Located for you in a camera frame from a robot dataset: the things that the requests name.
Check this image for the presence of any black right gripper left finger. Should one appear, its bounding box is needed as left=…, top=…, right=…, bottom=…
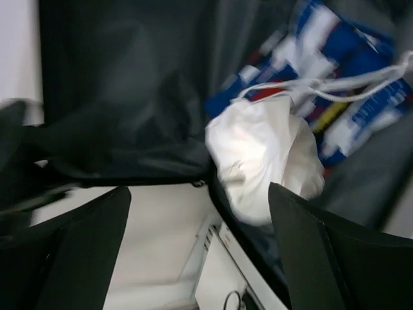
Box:
left=1, top=187, right=131, bottom=309

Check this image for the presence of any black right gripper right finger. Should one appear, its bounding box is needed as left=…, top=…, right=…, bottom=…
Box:
left=268, top=183, right=412, bottom=309

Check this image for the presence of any grey hard-shell suitcase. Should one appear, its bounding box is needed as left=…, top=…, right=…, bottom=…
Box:
left=0, top=0, right=413, bottom=291

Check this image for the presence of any blue patterned cloth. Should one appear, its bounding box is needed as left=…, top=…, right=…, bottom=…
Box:
left=205, top=1, right=412, bottom=167

